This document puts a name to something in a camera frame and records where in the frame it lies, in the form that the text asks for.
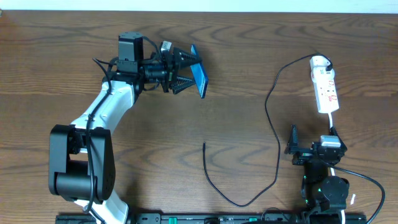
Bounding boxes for blue Samsung Galaxy smartphone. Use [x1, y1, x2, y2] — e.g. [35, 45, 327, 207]
[190, 62, 208, 98]

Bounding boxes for black USB charging cable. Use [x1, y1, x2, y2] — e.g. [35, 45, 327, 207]
[202, 53, 334, 208]

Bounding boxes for white power strip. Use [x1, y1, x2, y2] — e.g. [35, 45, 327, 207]
[311, 67, 340, 114]

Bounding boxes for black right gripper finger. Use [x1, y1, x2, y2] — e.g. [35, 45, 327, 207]
[287, 124, 299, 149]
[330, 126, 343, 145]

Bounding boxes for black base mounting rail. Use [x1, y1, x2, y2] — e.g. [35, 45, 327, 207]
[55, 212, 367, 224]

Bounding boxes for white USB charger plug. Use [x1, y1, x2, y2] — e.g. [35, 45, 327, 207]
[310, 55, 333, 71]

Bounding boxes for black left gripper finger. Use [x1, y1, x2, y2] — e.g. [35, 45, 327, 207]
[177, 48, 202, 69]
[171, 76, 196, 95]

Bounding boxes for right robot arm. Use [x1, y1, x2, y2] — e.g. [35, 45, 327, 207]
[285, 124, 349, 223]

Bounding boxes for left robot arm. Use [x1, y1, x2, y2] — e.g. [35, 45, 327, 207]
[49, 32, 204, 223]

